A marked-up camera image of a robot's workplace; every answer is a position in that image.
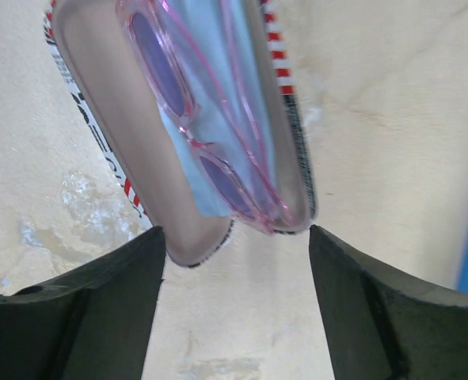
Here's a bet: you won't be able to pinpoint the pink sunglasses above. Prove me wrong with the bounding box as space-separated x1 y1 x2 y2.
116 1 296 234

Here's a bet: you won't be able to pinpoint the patterned sunglasses case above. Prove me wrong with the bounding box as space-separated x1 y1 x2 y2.
44 1 317 267

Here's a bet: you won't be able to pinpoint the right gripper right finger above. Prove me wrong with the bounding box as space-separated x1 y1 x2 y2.
309 226 468 380

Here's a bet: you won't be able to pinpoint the light blue cleaning cloth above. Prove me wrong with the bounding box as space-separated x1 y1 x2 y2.
162 0 277 217

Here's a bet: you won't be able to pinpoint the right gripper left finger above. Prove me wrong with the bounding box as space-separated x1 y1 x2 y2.
0 227 166 379

